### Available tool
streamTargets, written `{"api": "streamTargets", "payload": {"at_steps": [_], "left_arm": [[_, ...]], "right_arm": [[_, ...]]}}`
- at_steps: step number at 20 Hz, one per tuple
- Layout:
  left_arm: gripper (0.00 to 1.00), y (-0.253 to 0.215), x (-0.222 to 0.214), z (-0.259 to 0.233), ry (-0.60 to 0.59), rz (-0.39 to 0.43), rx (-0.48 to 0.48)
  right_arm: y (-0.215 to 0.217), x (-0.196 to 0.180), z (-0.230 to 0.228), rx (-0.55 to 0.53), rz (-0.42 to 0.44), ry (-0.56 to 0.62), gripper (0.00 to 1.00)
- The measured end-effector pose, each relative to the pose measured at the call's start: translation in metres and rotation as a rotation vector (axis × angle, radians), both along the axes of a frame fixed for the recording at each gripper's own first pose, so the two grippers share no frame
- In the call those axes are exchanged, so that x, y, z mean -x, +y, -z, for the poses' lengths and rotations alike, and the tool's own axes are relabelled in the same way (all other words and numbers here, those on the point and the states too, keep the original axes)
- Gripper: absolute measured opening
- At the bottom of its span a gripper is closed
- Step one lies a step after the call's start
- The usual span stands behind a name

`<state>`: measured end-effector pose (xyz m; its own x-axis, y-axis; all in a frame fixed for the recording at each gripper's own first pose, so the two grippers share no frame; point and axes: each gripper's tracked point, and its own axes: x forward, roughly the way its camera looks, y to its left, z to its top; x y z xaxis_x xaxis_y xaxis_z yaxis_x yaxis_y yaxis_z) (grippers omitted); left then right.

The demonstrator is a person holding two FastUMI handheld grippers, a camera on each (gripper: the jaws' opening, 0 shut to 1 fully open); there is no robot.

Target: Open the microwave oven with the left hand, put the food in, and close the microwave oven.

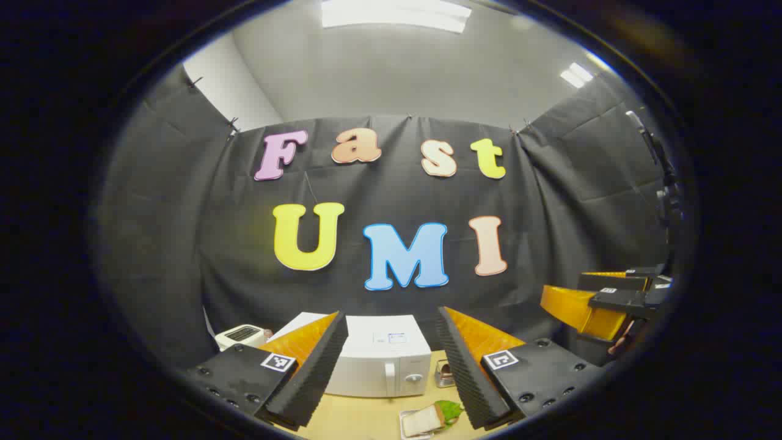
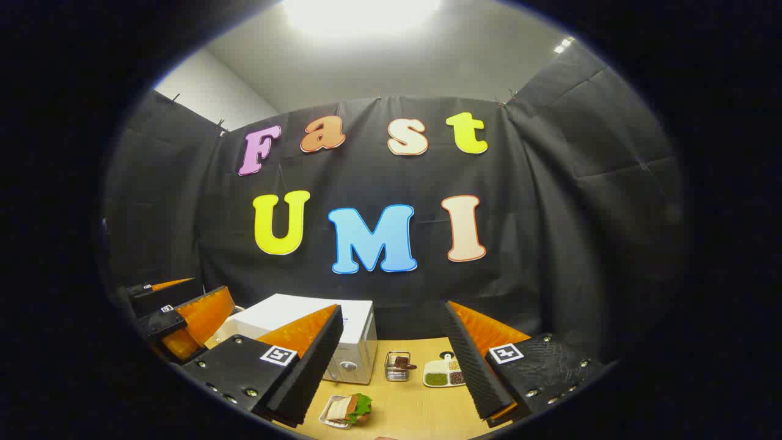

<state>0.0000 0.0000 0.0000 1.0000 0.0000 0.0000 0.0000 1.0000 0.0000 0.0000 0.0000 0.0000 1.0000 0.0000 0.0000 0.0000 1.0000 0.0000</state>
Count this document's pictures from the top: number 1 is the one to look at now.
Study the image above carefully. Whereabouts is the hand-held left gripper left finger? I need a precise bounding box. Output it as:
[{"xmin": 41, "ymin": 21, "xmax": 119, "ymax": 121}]
[{"xmin": 186, "ymin": 310, "xmax": 349, "ymax": 431}]

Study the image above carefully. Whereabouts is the small ceiling light panel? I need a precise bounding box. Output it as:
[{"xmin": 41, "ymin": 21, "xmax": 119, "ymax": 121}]
[{"xmin": 560, "ymin": 62, "xmax": 594, "ymax": 89}]

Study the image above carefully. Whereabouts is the long ceiling light panel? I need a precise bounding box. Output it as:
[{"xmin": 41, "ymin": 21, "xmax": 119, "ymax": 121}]
[{"xmin": 321, "ymin": 0, "xmax": 472, "ymax": 34}]

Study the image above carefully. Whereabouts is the white microwave oven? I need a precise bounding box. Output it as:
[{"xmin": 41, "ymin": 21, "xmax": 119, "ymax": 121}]
[{"xmin": 269, "ymin": 312, "xmax": 433, "ymax": 399}]

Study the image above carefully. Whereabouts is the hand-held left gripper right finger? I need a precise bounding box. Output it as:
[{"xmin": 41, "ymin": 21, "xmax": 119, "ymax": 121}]
[{"xmin": 435, "ymin": 306, "xmax": 605, "ymax": 431}]

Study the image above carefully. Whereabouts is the toast sandwich with lettuce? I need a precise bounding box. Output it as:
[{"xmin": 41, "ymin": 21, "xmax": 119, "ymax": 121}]
[{"xmin": 403, "ymin": 400, "xmax": 465, "ymax": 438}]

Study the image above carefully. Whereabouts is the black stand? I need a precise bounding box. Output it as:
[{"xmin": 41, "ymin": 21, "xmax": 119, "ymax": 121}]
[{"xmin": 626, "ymin": 110, "xmax": 682, "ymax": 270}]

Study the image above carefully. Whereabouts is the black backdrop cloth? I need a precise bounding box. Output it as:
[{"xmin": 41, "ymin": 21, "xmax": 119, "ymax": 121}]
[{"xmin": 98, "ymin": 64, "xmax": 679, "ymax": 370}]

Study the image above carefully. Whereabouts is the white rectangular plastic tray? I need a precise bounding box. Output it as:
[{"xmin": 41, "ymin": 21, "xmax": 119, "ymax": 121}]
[{"xmin": 399, "ymin": 409, "xmax": 453, "ymax": 440}]

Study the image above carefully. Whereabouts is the white toaster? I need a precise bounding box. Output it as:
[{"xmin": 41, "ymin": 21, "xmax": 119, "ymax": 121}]
[{"xmin": 215, "ymin": 324, "xmax": 269, "ymax": 352}]

